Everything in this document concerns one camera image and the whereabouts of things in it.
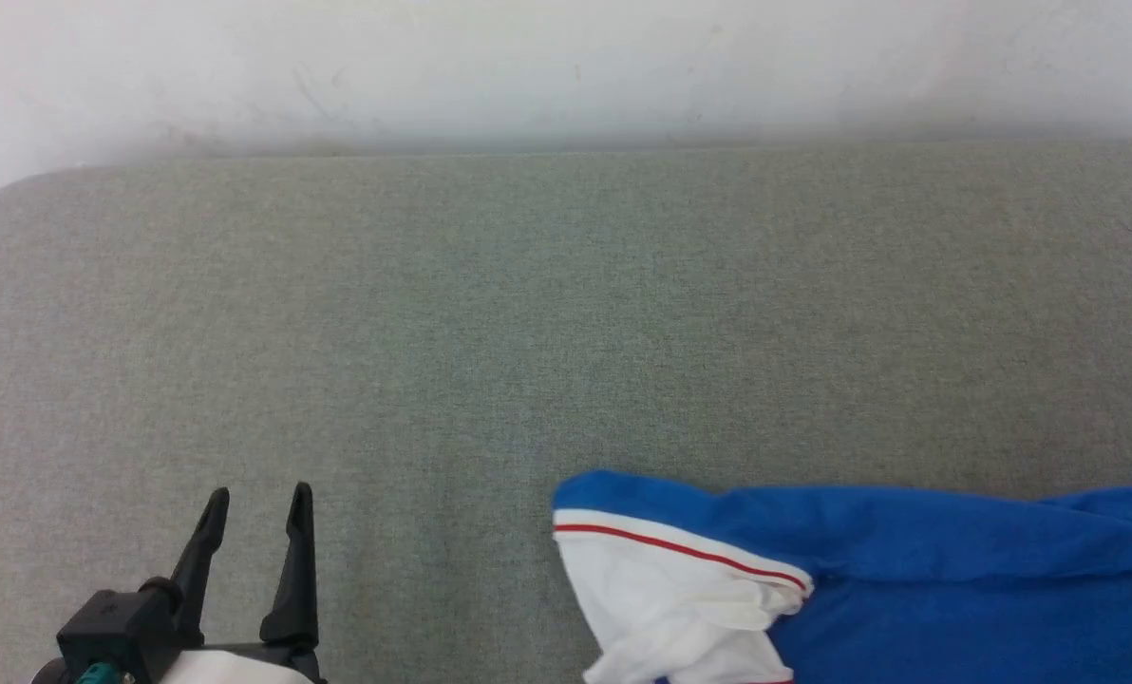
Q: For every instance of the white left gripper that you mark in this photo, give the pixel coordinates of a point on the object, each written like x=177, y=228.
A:
x=234, y=667

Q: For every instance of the blue white red-striped garment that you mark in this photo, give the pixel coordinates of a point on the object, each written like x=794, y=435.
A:
x=908, y=570

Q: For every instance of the beige grey fabric sofa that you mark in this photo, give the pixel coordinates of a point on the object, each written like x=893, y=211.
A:
x=528, y=313

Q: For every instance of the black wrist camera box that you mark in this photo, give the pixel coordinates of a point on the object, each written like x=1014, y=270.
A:
x=120, y=632

